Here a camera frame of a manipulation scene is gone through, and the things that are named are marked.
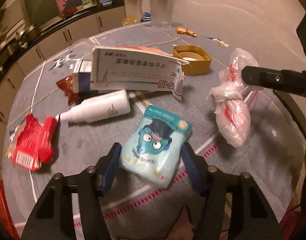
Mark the blue plastic bag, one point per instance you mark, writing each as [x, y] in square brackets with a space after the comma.
[146, 17]

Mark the yellow plastic bag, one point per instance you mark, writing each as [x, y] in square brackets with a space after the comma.
[130, 20]

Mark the red crumpled wrapper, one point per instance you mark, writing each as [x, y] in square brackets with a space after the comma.
[31, 142]

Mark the brown crumpled wrapper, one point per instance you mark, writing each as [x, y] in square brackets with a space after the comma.
[66, 84]

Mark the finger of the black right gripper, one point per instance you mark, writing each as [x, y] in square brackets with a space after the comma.
[288, 81]

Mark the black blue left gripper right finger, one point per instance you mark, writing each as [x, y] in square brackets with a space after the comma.
[251, 217]

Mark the clear plastic pitcher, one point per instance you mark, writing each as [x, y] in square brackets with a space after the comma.
[161, 12]

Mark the grey patterned tablecloth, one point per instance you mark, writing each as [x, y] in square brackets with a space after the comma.
[118, 135]

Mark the white plastic bottle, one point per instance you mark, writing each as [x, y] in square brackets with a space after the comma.
[98, 108]

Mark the small white blue box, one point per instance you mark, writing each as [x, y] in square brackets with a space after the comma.
[81, 76]

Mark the clear crumpled plastic wrap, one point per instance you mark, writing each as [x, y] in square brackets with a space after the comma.
[81, 49]

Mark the red plastic basket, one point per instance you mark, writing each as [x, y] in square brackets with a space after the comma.
[6, 223]

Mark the pink object at window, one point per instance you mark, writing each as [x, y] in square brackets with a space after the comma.
[61, 6]

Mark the steel cooking pot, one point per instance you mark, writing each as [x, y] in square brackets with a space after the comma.
[28, 35]

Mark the large white medicine box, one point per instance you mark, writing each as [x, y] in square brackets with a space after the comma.
[136, 68]

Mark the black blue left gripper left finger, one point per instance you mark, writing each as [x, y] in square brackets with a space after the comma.
[52, 215]

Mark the light blue cartoon snack bag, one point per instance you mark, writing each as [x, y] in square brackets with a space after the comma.
[153, 151]

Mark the pink white plastic bag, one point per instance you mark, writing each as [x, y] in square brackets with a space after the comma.
[232, 114]

